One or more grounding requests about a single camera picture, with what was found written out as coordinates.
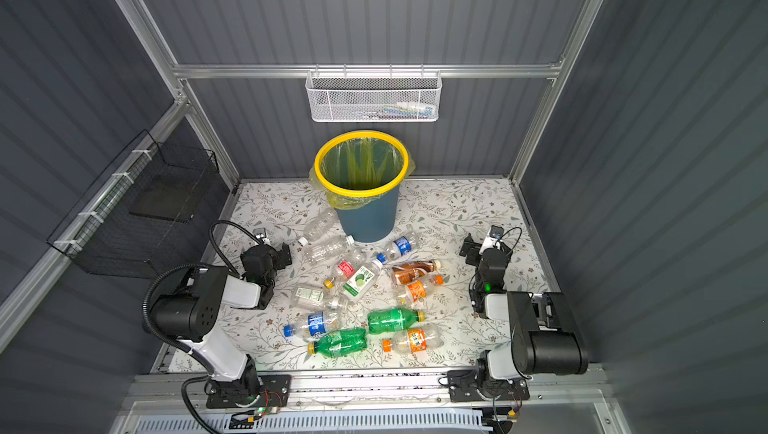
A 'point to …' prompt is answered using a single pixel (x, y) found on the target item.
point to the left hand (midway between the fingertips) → (266, 247)
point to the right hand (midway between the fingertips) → (490, 239)
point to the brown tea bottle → (406, 273)
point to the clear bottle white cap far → (321, 225)
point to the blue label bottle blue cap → (315, 326)
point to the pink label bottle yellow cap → (342, 272)
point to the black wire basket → (134, 213)
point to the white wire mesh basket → (373, 99)
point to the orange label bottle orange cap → (416, 292)
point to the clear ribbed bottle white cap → (328, 249)
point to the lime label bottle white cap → (355, 285)
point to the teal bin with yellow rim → (376, 223)
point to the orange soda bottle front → (416, 340)
